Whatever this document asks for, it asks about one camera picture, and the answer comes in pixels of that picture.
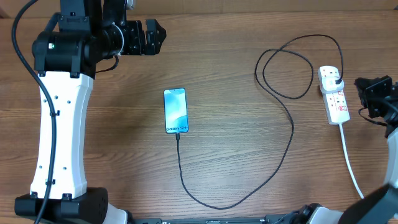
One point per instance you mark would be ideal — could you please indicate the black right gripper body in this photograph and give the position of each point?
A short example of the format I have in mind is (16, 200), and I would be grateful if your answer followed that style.
(375, 96)

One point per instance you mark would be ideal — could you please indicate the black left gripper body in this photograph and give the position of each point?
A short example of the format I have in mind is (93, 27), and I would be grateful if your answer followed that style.
(133, 43)

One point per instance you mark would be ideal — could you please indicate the blue Galaxy smartphone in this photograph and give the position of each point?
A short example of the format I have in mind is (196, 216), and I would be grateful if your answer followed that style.
(175, 107)

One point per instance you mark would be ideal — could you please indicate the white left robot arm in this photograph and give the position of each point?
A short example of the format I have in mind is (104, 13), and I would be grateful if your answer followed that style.
(66, 52)

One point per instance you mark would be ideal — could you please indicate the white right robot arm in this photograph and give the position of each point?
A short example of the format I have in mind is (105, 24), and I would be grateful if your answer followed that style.
(380, 206)

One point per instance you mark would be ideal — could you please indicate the white charger plug adapter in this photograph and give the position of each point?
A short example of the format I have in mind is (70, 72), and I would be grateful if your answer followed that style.
(329, 85)

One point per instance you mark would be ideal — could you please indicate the white power strip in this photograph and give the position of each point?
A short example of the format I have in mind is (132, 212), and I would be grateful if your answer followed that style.
(335, 103)

